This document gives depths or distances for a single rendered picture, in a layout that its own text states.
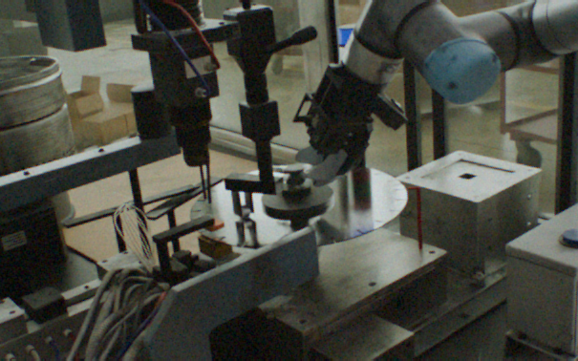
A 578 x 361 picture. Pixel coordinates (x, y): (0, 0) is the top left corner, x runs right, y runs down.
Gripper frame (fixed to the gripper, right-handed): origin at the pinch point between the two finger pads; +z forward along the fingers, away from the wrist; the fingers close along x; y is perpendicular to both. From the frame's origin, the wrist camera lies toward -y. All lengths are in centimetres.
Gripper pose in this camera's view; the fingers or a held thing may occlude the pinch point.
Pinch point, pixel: (321, 179)
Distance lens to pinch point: 111.8
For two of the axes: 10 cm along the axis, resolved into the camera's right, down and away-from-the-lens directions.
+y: -8.0, 1.0, -5.9
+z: -3.5, 7.2, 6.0
